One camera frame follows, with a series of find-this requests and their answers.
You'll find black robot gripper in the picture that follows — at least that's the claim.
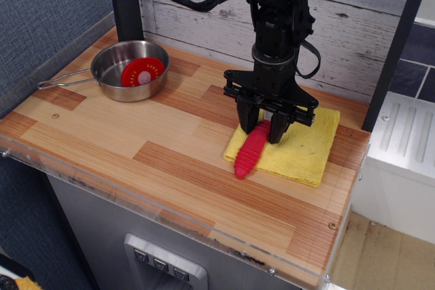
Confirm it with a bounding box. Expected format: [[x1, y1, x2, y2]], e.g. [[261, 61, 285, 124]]
[[224, 58, 319, 144]]

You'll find red handled metal fork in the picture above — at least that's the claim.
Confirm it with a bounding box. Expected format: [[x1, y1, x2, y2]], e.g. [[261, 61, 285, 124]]
[[234, 111, 273, 179]]

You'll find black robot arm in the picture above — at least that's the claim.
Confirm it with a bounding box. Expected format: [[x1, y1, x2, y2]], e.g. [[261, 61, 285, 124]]
[[224, 0, 319, 144]]

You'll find yellow folded cloth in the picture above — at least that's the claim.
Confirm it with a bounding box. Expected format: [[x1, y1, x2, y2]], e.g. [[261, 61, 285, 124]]
[[224, 108, 340, 187]]

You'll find red perforated plastic disc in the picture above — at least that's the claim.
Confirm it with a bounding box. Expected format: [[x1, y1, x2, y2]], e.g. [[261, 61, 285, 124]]
[[121, 57, 165, 87]]

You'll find white ribbed appliance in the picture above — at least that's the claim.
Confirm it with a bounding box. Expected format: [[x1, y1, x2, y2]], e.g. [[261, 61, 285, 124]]
[[351, 92, 434, 243]]

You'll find grey dispenser button panel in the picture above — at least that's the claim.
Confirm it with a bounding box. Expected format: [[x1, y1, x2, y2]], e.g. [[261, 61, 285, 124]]
[[124, 233, 209, 289]]

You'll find silver toy fridge cabinet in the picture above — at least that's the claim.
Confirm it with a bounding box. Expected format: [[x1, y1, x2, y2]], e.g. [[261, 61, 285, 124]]
[[48, 175, 325, 289]]

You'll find yellow object at corner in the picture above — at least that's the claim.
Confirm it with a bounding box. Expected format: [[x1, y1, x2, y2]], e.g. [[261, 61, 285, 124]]
[[14, 277, 42, 290]]

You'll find black right frame post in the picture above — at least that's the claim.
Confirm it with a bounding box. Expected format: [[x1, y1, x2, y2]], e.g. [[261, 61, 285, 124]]
[[362, 0, 422, 132]]

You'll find black frame post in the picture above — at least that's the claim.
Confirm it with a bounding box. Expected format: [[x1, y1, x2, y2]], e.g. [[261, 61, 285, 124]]
[[112, 0, 144, 41], [362, 0, 422, 132]]

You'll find steel pan with handle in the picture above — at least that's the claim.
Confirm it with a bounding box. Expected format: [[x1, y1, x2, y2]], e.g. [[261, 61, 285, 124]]
[[37, 40, 170, 103]]

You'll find black left frame post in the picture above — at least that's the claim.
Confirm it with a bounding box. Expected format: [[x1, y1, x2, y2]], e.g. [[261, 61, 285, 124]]
[[112, 0, 144, 41]]

